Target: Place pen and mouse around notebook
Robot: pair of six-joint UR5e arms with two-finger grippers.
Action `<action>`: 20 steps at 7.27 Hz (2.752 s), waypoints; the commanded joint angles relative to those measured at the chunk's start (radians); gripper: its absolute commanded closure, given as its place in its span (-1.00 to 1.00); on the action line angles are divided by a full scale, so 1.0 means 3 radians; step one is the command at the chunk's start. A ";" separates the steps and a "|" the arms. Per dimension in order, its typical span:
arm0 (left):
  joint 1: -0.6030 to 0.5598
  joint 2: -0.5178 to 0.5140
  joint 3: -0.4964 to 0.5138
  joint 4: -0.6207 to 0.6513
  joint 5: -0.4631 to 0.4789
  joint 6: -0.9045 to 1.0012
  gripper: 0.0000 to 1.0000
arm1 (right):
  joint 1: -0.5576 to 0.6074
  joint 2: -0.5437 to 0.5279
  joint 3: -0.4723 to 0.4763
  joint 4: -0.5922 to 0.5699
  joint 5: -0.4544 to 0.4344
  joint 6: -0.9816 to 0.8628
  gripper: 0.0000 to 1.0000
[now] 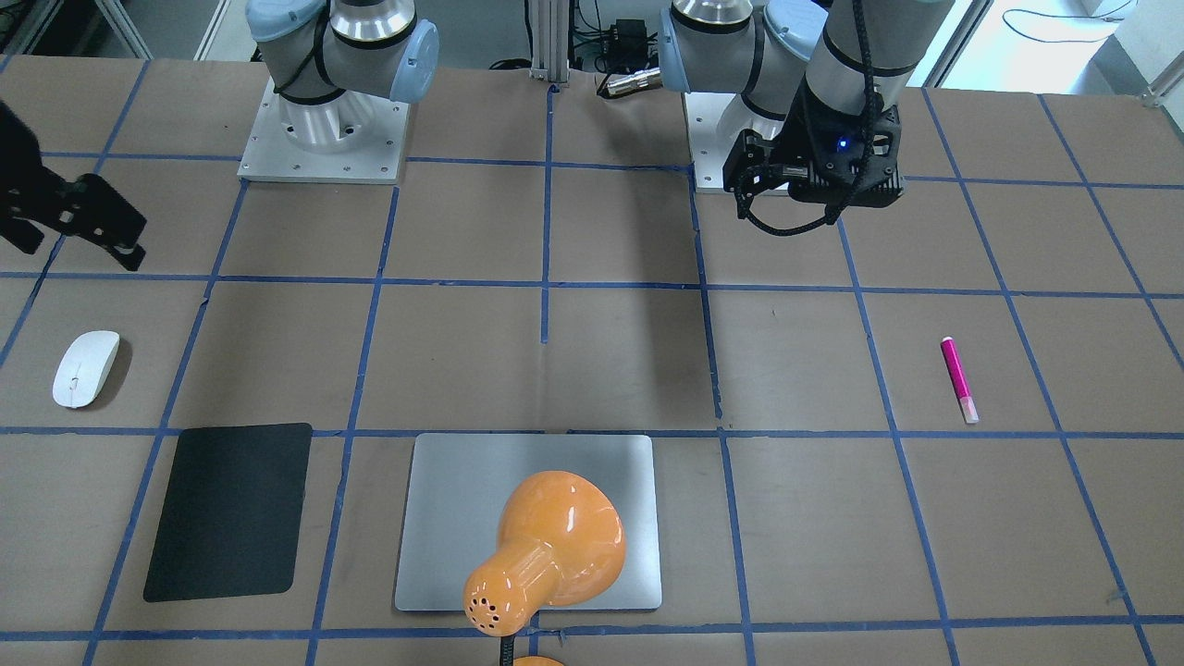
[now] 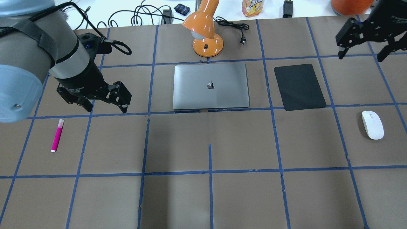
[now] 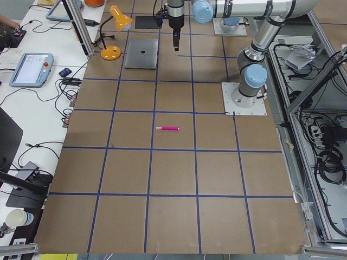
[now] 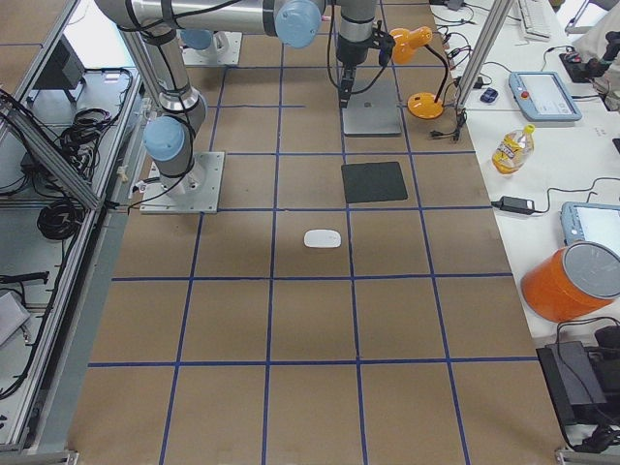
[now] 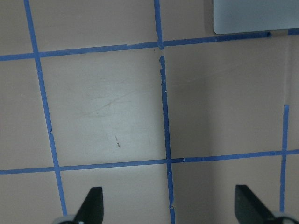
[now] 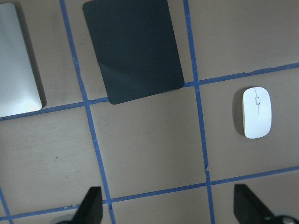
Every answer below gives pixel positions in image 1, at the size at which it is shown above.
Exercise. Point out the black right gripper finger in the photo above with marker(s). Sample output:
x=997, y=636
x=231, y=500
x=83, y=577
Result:
x=129, y=255
x=95, y=211

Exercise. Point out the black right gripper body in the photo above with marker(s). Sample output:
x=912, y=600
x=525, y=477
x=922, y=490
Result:
x=65, y=207

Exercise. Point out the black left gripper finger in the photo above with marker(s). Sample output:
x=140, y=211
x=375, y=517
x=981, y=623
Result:
x=751, y=183
x=750, y=151

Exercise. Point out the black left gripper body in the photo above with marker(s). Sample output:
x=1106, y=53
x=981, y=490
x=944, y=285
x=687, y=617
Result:
x=801, y=129

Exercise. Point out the white computer mouse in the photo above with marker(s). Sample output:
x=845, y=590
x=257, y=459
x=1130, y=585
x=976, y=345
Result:
x=83, y=369

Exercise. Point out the pink marker pen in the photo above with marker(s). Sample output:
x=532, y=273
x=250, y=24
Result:
x=959, y=382

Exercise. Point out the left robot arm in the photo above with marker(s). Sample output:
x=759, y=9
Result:
x=829, y=72

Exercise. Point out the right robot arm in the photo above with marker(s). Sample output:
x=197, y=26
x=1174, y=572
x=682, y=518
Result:
x=343, y=75

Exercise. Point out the black mousepad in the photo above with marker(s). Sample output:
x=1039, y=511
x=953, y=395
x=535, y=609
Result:
x=231, y=518

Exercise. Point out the silver laptop notebook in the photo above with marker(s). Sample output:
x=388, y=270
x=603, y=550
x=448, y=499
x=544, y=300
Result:
x=460, y=482

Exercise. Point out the silver flashlight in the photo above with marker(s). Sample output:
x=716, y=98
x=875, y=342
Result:
x=616, y=86

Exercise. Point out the orange desk lamp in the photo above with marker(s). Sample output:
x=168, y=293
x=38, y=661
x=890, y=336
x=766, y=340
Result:
x=560, y=542

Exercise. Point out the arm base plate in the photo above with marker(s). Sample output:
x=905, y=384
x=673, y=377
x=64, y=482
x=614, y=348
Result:
x=713, y=121
x=356, y=139

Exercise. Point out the aluminium frame post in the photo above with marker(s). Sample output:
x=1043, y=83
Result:
x=549, y=34

